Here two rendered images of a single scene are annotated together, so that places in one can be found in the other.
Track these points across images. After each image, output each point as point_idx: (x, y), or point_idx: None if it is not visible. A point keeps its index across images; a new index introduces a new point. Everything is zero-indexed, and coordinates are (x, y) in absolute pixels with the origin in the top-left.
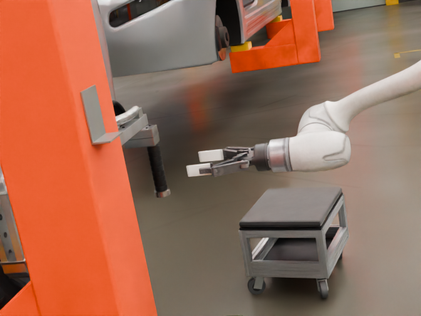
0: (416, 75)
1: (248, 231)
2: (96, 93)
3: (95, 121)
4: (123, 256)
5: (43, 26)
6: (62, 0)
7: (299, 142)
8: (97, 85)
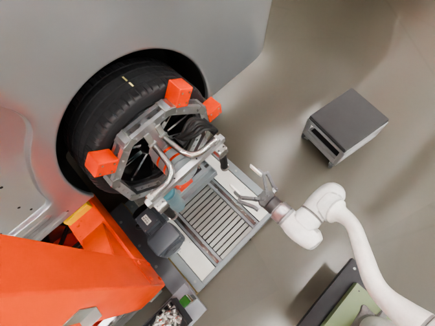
0: (369, 292)
1: (311, 122)
2: (82, 310)
3: (81, 317)
4: (118, 307)
5: None
6: None
7: (289, 227)
8: (85, 304)
